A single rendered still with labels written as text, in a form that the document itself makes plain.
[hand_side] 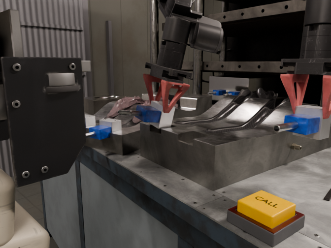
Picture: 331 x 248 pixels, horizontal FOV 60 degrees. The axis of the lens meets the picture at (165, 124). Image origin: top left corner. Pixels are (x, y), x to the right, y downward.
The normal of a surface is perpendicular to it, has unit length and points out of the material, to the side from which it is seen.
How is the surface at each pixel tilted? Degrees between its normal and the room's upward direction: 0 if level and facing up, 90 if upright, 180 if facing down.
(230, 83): 90
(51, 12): 90
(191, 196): 0
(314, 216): 0
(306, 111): 88
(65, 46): 90
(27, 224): 8
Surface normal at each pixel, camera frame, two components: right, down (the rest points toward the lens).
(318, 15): -0.62, 0.14
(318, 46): -0.44, 0.16
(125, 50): 0.71, 0.15
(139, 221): -0.80, 0.13
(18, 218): 0.10, -0.99
